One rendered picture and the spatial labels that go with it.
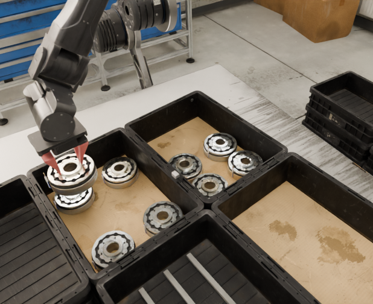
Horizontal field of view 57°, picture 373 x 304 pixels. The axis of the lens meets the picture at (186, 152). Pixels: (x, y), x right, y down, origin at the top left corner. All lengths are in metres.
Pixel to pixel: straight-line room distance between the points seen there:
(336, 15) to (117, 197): 3.08
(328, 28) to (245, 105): 2.31
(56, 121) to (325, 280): 0.66
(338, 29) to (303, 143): 2.55
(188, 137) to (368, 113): 1.10
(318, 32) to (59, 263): 3.22
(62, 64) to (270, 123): 0.97
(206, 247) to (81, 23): 0.57
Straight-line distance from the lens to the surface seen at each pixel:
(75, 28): 0.63
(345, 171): 1.31
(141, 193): 1.00
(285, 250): 0.90
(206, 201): 0.84
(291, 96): 2.88
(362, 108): 2.01
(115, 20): 1.73
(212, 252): 0.88
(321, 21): 3.65
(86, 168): 0.79
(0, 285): 0.96
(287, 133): 1.40
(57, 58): 0.64
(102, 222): 0.96
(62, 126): 0.62
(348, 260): 0.93
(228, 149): 1.06
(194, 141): 1.13
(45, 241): 0.98
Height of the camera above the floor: 1.58
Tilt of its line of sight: 43 degrees down
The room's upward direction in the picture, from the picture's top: 3 degrees counter-clockwise
